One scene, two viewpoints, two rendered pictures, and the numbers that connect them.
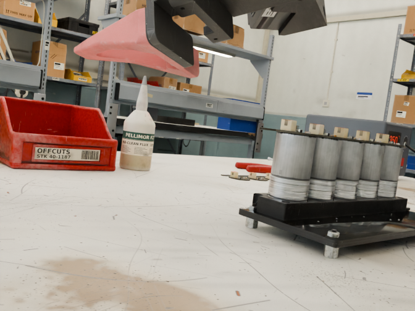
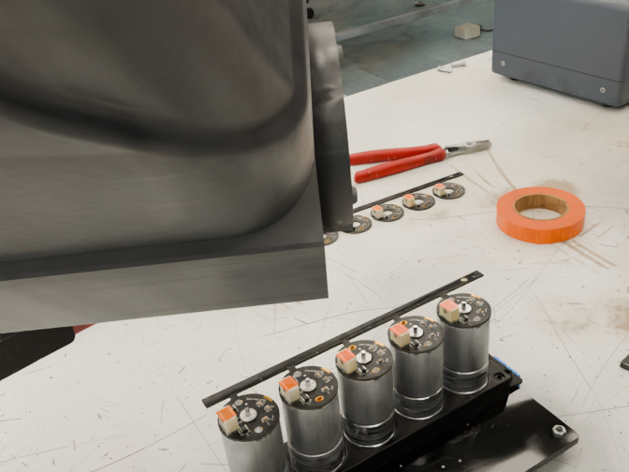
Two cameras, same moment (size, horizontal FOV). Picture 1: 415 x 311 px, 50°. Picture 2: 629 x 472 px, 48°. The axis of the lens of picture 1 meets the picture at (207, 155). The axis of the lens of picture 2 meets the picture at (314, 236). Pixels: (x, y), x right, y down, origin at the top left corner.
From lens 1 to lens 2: 26 cm
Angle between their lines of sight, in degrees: 30
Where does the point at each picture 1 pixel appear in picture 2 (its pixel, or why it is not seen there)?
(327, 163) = (313, 437)
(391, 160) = (463, 346)
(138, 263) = not seen: outside the picture
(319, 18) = not seen: hidden behind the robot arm
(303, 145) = (251, 451)
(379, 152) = (427, 361)
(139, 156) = not seen: hidden behind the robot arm
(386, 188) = (463, 382)
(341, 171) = (355, 415)
